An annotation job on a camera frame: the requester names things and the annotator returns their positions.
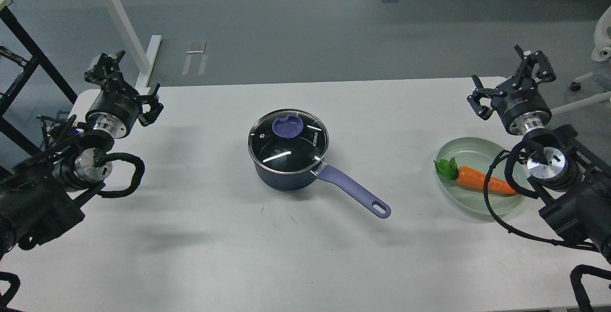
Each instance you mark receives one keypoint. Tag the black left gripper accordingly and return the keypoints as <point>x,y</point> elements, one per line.
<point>113,112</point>

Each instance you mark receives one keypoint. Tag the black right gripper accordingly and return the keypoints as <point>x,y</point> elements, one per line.
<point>519,98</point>

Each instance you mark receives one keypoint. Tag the glass pot lid purple knob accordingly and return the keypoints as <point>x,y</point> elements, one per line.
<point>288,141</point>

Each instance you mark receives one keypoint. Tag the dark blue saucepan purple handle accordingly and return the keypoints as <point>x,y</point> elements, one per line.
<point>288,182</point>

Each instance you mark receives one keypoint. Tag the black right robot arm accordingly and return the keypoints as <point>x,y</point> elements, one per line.
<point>551,165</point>

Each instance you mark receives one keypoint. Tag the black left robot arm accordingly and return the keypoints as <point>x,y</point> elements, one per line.
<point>43,198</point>

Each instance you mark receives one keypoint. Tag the pale green glass plate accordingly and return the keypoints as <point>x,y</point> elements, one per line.
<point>476,154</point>

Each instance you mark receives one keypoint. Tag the white office chair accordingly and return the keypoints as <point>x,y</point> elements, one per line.
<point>601,73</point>

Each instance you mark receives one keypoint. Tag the black metal rack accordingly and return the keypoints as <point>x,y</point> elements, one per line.
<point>28,66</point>

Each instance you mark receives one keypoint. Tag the orange toy carrot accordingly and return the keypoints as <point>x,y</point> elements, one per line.
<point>470,178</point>

